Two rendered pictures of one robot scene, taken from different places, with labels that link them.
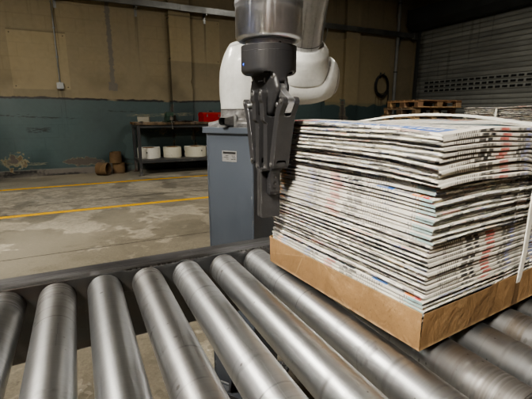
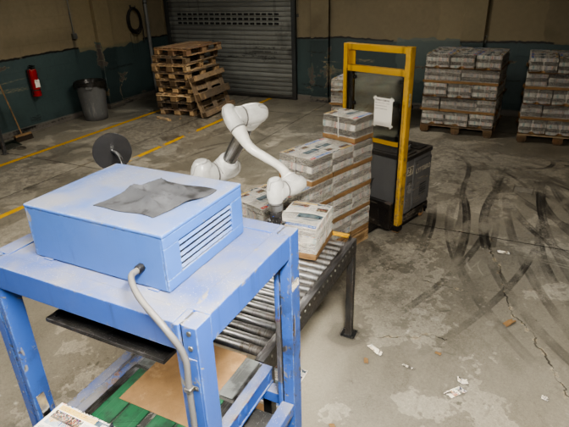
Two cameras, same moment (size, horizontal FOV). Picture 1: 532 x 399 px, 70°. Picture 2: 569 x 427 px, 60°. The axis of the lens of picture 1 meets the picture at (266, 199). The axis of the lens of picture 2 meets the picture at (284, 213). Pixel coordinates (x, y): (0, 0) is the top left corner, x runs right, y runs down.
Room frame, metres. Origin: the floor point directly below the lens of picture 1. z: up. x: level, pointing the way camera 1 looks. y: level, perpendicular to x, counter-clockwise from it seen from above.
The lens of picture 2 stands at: (-1.72, 1.60, 2.41)
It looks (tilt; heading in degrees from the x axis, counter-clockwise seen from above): 25 degrees down; 323
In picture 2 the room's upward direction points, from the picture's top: 2 degrees counter-clockwise
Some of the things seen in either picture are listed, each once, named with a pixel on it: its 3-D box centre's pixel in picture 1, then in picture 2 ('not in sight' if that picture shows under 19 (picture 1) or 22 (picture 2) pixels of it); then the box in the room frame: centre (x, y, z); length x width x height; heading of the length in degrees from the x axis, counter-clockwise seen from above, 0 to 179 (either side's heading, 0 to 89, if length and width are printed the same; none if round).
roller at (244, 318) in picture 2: not in sight; (243, 318); (0.17, 0.50, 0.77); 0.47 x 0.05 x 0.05; 26
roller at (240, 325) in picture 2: not in sight; (236, 325); (0.14, 0.56, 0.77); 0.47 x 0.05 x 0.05; 26
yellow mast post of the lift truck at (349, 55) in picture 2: not in sight; (347, 130); (1.93, -1.96, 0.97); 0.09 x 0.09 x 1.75; 9
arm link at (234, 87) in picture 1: (245, 76); (202, 174); (1.33, 0.07, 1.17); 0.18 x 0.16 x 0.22; 93
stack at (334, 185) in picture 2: not in sight; (296, 224); (1.43, -0.86, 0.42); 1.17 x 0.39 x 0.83; 99
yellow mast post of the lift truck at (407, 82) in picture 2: not in sight; (402, 142); (1.28, -2.06, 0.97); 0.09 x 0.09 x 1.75; 9
